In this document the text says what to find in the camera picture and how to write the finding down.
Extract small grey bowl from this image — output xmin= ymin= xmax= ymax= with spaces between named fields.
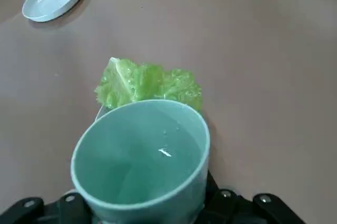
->
xmin=95 ymin=107 xmax=106 ymax=124

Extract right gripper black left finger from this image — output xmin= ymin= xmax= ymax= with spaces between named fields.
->
xmin=0 ymin=192 xmax=95 ymax=224

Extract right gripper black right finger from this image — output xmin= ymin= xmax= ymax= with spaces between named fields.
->
xmin=194 ymin=170 xmax=306 ymax=224

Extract green lettuce leaf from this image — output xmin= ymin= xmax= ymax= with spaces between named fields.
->
xmin=94 ymin=57 xmax=203 ymax=111

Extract pale green cup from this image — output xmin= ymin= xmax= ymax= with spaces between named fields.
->
xmin=70 ymin=99 xmax=211 ymax=222

